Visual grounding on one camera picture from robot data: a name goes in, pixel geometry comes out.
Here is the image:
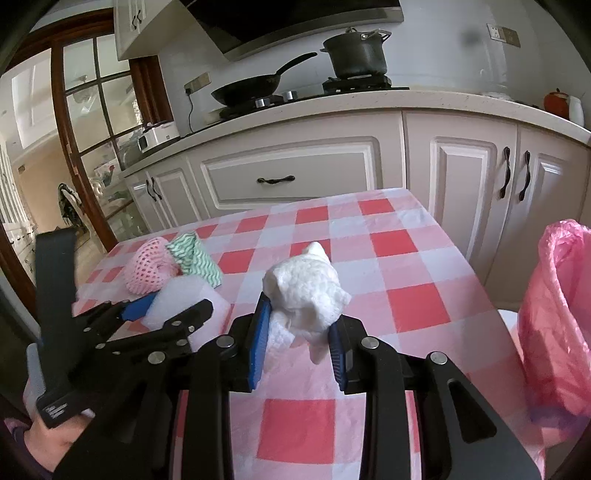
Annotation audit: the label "white paper towel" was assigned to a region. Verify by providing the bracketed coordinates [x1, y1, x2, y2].
[263, 242, 352, 370]

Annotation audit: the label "pink bag trash bin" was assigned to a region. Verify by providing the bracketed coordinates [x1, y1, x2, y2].
[503, 219, 590, 446]

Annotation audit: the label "person left hand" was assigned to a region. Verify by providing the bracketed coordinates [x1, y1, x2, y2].
[24, 407, 91, 473]

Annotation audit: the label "green white striped cloth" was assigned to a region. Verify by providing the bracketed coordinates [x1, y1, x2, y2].
[166, 232, 222, 288]

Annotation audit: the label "red white checkered tablecloth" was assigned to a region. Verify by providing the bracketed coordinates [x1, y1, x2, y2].
[71, 187, 546, 480]

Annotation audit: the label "white small appliance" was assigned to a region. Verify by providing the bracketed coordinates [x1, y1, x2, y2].
[137, 121, 179, 153]

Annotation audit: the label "wooden glass door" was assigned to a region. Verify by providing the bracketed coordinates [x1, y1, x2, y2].
[1, 8, 171, 295]

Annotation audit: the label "white lower cabinets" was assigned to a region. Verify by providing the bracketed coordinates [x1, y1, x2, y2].
[121, 89, 591, 305]

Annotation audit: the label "black frying pan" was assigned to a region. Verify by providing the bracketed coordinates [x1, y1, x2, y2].
[211, 52, 318, 108]

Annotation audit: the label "gas stove top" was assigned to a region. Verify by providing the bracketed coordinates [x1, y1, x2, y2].
[217, 75, 410, 121]

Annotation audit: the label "black stock pot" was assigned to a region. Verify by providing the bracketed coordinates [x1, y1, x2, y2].
[322, 27, 392, 79]

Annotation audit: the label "white upper cabinet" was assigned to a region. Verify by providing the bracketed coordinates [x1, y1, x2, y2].
[113, 0, 195, 61]

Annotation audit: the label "black range hood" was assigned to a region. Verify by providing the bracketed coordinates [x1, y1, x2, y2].
[182, 0, 404, 61]

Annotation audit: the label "red teapot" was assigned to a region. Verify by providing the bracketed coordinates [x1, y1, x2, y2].
[543, 89, 569, 119]

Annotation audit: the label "white small jar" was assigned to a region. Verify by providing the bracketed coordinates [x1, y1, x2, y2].
[568, 95, 585, 127]

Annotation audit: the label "wall power outlet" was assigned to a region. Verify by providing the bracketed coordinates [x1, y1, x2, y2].
[487, 24, 521, 48]

